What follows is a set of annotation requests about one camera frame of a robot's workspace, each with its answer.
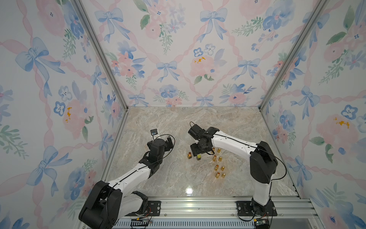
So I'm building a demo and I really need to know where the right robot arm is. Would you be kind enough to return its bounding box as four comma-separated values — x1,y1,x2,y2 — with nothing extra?
188,125,278,216

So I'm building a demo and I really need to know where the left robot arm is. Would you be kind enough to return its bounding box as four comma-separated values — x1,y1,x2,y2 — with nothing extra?
78,134,175,229

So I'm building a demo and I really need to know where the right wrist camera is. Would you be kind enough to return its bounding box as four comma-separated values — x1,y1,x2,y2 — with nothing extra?
188,124,205,140

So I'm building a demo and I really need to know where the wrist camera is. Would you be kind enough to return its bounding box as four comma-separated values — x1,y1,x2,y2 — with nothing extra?
188,124,205,140
150,129,158,140

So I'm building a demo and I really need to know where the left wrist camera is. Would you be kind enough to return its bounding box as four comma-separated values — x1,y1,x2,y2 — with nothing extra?
150,129,158,140

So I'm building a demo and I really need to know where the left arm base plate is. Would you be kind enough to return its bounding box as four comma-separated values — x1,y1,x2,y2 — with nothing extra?
127,200,161,217

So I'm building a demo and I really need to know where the aluminium rail frame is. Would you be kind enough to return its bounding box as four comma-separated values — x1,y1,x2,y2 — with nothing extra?
72,196,325,229

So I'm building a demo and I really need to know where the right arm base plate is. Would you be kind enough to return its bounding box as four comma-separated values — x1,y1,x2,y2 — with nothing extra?
236,200,278,217

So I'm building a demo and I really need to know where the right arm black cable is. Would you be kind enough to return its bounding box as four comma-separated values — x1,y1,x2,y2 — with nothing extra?
189,121,287,201

